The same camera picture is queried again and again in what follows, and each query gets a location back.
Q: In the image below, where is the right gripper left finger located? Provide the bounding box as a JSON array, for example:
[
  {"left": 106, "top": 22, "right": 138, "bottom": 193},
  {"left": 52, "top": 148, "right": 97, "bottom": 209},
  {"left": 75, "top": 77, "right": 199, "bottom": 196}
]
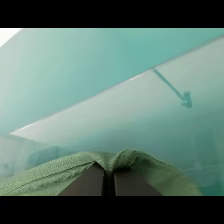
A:
[{"left": 58, "top": 162, "right": 106, "bottom": 197}]

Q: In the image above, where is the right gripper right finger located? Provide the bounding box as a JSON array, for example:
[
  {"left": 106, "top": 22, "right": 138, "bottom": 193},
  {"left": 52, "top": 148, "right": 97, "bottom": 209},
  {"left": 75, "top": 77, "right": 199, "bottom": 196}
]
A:
[{"left": 113, "top": 167, "right": 162, "bottom": 197}]

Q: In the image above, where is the green garment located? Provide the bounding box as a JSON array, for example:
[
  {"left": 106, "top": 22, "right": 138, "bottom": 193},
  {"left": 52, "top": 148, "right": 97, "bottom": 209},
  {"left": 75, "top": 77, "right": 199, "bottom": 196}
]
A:
[{"left": 0, "top": 148, "right": 203, "bottom": 197}]

